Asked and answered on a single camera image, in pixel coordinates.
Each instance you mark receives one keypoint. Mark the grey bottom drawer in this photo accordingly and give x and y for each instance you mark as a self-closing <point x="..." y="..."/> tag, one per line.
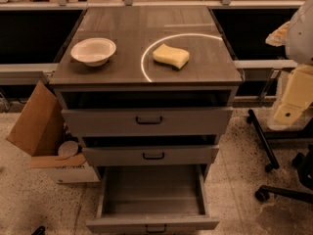
<point x="152" y="200"/>

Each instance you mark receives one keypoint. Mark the black office chair base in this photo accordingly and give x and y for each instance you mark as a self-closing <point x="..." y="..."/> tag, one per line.
<point x="301" y="186"/>

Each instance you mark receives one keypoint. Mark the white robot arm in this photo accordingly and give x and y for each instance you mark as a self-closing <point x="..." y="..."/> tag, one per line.
<point x="297" y="37"/>

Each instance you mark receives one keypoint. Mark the yellow sponge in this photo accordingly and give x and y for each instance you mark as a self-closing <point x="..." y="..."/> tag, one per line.
<point x="175" y="57"/>

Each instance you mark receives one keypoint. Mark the black object bottom left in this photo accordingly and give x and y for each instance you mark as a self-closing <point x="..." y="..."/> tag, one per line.
<point x="39" y="231"/>

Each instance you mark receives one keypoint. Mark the grey drawer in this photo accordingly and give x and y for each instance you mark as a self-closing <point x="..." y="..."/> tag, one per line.
<point x="148" y="122"/>
<point x="151" y="155"/>
<point x="152" y="200"/>

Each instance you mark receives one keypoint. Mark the white bowl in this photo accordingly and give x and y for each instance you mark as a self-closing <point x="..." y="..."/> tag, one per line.
<point x="93" y="52"/>

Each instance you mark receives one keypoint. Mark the open cardboard box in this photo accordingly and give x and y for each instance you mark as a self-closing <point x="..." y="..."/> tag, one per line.
<point x="40" y="131"/>

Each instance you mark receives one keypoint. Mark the grey drawer cabinet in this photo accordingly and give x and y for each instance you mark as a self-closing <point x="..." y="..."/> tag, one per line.
<point x="132" y="79"/>

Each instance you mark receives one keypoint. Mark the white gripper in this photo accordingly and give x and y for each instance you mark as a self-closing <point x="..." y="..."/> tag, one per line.
<point x="300" y="38"/>

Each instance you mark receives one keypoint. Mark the grey top drawer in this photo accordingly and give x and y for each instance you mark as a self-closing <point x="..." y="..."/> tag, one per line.
<point x="148" y="122"/>

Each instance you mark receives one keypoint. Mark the round lid in box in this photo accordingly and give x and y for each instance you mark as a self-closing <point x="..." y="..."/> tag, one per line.
<point x="68" y="149"/>

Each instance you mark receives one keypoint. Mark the grey middle drawer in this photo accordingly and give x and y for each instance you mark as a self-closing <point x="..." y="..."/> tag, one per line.
<point x="151" y="155"/>

